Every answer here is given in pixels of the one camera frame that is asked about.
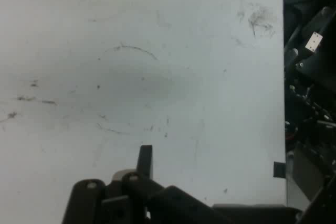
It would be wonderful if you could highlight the black metal equipment frame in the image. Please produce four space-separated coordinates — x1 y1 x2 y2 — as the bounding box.
282 0 336 224

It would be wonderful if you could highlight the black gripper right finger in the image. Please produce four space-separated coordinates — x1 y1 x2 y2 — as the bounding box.
122 144 232 224

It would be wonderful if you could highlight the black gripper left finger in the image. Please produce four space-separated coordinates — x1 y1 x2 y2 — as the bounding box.
61 168 137 224

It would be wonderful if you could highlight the small white bracket plate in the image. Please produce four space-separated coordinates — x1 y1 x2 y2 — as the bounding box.
304 31 323 52

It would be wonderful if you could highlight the black tape marker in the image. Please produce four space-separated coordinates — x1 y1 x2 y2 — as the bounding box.
273 161 286 178

